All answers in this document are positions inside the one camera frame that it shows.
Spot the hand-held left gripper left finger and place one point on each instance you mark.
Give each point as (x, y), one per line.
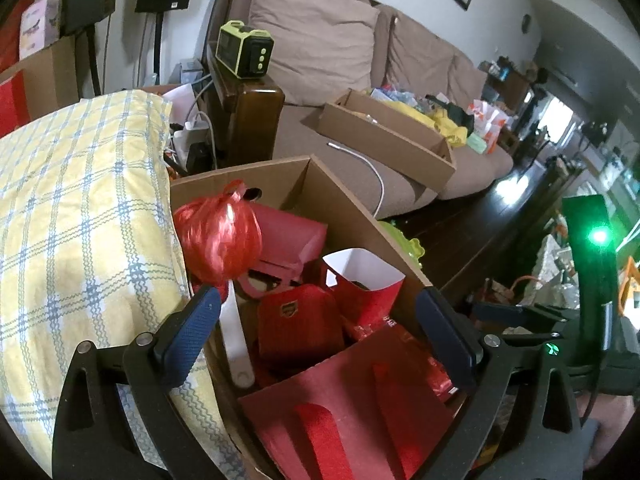
(192, 330)

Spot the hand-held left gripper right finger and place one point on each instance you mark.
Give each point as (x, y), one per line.
(445, 335)

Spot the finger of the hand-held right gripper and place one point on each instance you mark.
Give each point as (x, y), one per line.
(500, 310)

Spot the white lint brush red pad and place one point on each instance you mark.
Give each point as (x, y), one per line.
(235, 340)

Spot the red box with white label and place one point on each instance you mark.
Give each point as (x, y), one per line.
(370, 295)

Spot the red foil ball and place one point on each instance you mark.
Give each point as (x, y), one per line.
(215, 240)

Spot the dark red paper bag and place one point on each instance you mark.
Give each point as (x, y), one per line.
(300, 330)

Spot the dark red handbag-shaped box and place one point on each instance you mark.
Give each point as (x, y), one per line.
(290, 235)

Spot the large cardboard box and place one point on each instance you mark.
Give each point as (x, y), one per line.
(320, 180)

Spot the person's right forearm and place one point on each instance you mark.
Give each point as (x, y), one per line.
(612, 430)

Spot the cluttered dark table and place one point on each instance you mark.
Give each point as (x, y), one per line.
(545, 270)

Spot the yellow plastic bag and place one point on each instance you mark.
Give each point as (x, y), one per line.
(400, 240)

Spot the yellow plaid tablecloth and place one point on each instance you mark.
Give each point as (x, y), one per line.
(75, 210)

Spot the white power strip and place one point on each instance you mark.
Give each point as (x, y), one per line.
(192, 135)

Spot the shallow cardboard box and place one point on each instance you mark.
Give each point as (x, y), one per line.
(380, 135)

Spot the dark wooden sofa armrest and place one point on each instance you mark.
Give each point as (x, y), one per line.
(250, 120)

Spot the white shopping bag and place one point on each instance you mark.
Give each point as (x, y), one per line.
(180, 105)

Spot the brown sofa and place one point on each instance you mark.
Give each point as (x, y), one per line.
(300, 130)

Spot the brown sofa cushion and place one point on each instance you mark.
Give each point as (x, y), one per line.
(467, 75)
(310, 35)
(420, 55)

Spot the grey plastic device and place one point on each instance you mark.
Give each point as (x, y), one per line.
(192, 72)

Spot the green portable radio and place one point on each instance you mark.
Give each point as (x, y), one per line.
(245, 50)

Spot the brown cardboard box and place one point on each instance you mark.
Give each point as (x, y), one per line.
(50, 80)

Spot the red cookie gift box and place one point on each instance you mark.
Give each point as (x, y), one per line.
(7, 105)

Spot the pink white small box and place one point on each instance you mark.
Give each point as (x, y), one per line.
(37, 30)

